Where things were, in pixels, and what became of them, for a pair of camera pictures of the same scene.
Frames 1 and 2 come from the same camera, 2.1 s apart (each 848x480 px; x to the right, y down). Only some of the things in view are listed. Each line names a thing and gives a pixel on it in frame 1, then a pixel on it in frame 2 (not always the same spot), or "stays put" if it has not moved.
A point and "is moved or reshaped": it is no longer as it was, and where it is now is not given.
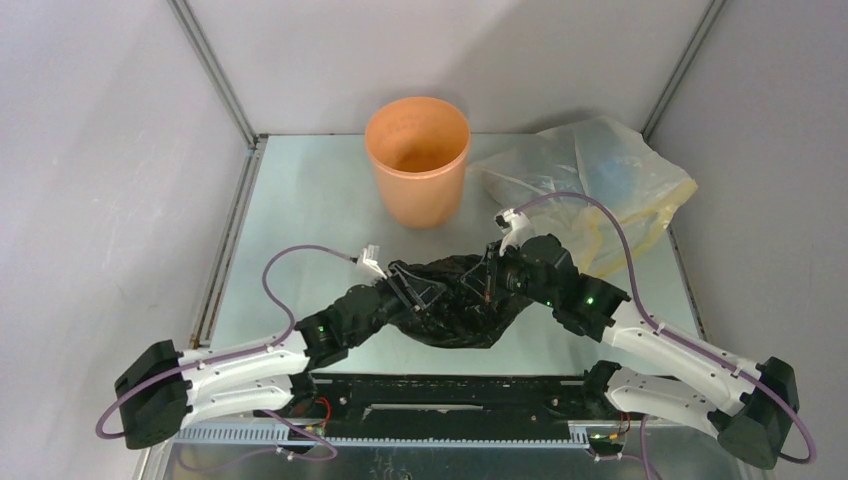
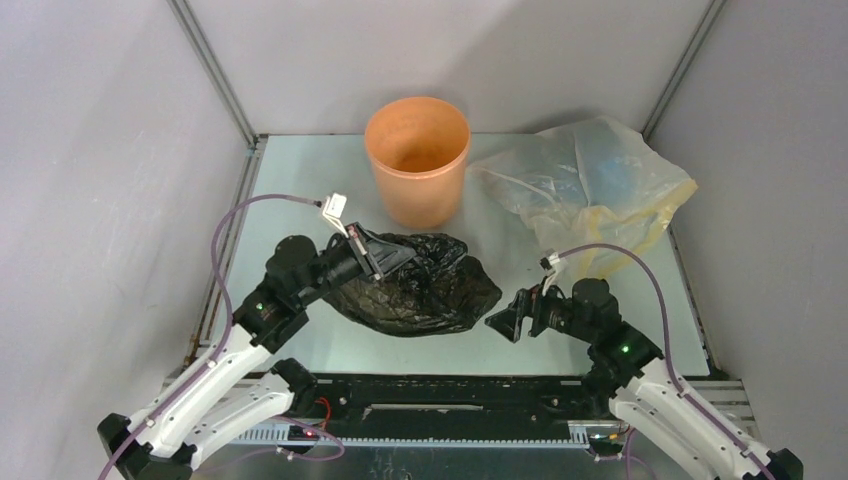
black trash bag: x=449 y=301 is moved or reshaped
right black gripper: x=495 y=277 -> x=524 y=313
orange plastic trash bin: x=419 y=147 stays put
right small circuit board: x=613 y=441 stays put
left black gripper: x=417 y=293 -> x=379 y=257
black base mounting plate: x=447 y=403 stays put
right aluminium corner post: x=709 y=18 stays put
